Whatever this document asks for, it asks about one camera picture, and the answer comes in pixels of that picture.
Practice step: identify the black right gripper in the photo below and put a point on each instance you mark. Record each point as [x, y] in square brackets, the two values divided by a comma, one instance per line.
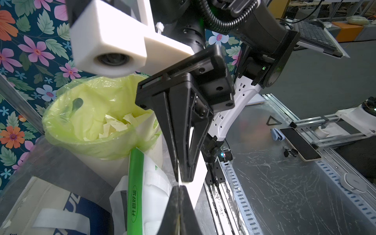
[198, 86]

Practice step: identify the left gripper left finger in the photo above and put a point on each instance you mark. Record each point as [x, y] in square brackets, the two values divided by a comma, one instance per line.
[170, 224]

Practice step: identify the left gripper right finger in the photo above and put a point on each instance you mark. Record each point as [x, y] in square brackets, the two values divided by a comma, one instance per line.
[188, 224]

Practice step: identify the white bag green top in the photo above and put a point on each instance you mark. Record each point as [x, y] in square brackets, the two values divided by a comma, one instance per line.
[140, 199]

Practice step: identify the white trash bin green liner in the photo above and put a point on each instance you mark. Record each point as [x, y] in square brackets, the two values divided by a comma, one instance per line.
[98, 121]

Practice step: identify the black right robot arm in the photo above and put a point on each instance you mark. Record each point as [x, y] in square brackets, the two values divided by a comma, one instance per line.
[239, 48]

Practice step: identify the middle right blue white bag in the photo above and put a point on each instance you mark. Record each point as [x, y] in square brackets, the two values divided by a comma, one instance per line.
[45, 209]

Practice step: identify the black smartphone on table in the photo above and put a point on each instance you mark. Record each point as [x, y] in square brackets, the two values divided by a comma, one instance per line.
[305, 151]

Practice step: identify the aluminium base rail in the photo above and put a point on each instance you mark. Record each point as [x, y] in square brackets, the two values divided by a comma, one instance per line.
[262, 190]

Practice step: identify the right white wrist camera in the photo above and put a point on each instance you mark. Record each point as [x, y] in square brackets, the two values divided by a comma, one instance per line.
[117, 38]

